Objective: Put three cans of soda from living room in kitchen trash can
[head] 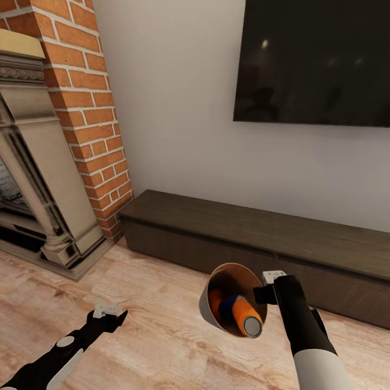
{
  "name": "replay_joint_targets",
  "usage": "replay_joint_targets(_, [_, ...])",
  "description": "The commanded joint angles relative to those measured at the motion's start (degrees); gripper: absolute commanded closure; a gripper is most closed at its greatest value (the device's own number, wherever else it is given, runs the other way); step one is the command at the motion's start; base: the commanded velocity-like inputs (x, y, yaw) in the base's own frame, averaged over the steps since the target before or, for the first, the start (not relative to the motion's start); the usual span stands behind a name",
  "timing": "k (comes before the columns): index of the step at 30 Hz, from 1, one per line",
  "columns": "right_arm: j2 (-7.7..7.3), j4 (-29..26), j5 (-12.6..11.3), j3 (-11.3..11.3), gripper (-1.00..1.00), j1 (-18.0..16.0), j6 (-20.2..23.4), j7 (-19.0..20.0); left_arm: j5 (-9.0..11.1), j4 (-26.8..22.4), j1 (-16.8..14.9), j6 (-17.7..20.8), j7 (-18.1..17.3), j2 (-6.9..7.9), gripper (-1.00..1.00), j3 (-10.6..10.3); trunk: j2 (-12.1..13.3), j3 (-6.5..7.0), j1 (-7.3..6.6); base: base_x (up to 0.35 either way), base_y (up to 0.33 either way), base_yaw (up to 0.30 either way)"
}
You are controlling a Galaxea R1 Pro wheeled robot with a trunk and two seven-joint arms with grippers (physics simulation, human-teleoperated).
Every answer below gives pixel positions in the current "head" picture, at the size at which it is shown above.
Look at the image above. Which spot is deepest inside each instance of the trash can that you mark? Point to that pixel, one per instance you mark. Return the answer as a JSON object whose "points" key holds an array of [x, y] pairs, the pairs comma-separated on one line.
{"points": [[232, 279]]}

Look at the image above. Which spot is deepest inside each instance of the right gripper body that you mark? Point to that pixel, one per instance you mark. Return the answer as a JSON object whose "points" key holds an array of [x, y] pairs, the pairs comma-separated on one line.
{"points": [[262, 295]]}

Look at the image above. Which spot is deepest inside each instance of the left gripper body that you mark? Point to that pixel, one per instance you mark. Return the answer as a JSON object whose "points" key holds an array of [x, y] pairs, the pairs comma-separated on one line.
{"points": [[105, 324]]}

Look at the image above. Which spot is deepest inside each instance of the can of soda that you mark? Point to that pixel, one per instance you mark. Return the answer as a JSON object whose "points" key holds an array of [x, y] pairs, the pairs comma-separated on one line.
{"points": [[248, 320], [214, 299], [225, 307]]}

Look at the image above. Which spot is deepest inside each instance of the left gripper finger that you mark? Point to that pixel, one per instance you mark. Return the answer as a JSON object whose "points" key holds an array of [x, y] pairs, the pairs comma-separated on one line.
{"points": [[121, 318]]}

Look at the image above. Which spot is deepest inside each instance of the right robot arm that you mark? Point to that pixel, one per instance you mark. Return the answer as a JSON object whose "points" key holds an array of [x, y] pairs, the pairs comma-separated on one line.
{"points": [[318, 366]]}

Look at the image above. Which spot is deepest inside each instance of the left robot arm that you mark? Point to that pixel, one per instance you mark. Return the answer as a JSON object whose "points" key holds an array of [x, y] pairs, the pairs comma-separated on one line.
{"points": [[51, 369]]}

